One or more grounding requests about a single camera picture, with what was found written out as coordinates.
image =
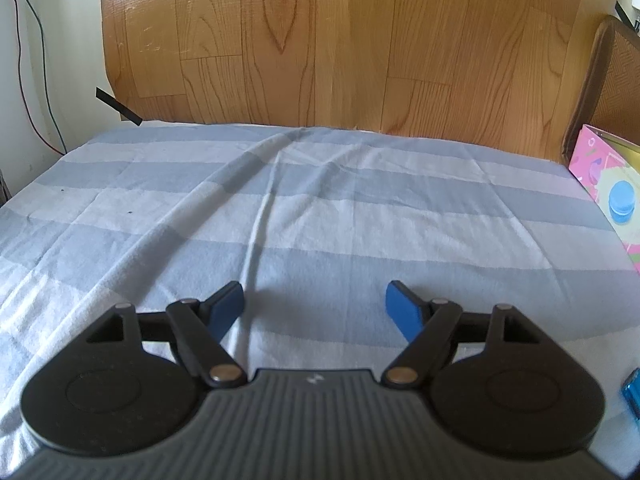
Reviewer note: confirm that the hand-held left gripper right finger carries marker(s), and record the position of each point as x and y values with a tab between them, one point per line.
402	310

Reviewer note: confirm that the pink tin box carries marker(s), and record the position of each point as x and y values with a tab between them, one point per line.
600	170

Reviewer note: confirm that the blue plastic object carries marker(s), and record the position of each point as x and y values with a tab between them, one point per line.
633	390

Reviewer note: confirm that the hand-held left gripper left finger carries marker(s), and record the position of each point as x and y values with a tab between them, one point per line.
227	310

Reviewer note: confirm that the blue striped bedsheet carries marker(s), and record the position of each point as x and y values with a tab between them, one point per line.
350	210

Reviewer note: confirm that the brown woven chair back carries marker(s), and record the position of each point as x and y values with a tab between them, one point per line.
610	85

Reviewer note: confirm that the black tape strip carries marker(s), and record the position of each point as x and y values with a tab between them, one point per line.
117	105

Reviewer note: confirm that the wooden headboard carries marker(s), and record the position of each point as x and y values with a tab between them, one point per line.
325	45

